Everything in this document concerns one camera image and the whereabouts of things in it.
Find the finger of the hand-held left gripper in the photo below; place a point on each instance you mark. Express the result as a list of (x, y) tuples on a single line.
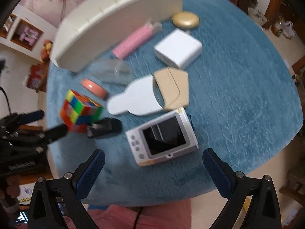
[(57, 132), (33, 116)]

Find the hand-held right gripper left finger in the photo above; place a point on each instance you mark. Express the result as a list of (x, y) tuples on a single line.
[(90, 174)]

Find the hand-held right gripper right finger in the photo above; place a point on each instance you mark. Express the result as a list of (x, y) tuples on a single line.
[(218, 174)]

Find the colourful puzzle cube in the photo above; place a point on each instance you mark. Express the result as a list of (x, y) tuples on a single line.
[(78, 109)]

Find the small black clip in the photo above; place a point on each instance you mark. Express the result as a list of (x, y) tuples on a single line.
[(104, 127)]

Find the pink correction tape dispenser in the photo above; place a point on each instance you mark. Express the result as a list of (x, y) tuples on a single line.
[(94, 87)]

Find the clear plastic cap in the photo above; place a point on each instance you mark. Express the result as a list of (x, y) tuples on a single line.
[(112, 74)]

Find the white plastic storage tray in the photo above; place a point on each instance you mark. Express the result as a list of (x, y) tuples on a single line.
[(107, 23)]

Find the white box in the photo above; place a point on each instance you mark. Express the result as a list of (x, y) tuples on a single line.
[(178, 47)]

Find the person's left hand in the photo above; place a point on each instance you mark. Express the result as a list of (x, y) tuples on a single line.
[(12, 189)]

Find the red printed bag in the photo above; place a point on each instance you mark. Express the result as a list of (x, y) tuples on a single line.
[(37, 76)]

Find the brown stuffed toy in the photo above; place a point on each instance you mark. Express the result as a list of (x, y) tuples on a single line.
[(46, 51)]

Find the person's pink clothing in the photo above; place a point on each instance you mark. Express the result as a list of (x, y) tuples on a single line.
[(162, 217)]

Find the blue plush blanket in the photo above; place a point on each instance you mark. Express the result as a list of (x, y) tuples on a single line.
[(238, 100)]

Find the purple toy figure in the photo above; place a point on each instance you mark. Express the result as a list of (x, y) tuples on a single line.
[(29, 35)]

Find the white hand mirror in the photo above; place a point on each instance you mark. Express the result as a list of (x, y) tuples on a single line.
[(140, 97)]

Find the small tan cardboard box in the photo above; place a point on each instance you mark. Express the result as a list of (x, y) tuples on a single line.
[(174, 88)]

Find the wooden chair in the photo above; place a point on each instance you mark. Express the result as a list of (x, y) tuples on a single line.
[(299, 76)]

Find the round gold compact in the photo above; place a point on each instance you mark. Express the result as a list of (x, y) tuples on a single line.
[(185, 20)]

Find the clear plastic bag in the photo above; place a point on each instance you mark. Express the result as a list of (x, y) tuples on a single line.
[(283, 27)]

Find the wooden furniture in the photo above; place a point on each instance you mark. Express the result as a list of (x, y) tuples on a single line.
[(274, 7)]

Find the wooden wall niche shelf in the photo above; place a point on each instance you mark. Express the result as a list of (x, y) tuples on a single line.
[(14, 32)]

